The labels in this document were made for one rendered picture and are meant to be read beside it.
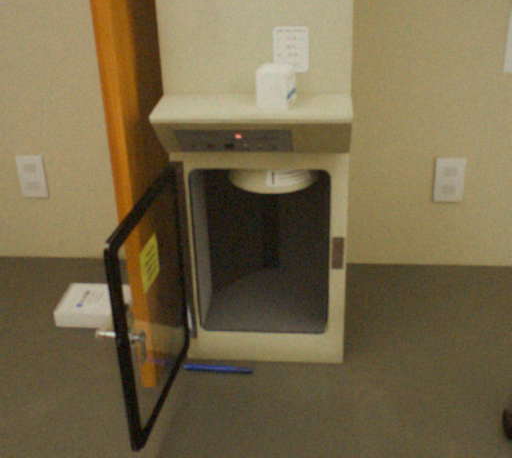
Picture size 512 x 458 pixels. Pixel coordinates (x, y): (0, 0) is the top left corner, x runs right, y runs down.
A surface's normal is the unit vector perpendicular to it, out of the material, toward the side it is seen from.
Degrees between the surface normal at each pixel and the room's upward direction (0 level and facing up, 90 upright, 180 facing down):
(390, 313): 0
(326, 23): 90
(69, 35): 90
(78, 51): 90
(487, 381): 0
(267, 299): 0
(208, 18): 90
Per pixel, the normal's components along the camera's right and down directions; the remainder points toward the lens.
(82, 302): -0.03, -0.90
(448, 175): -0.09, 0.44
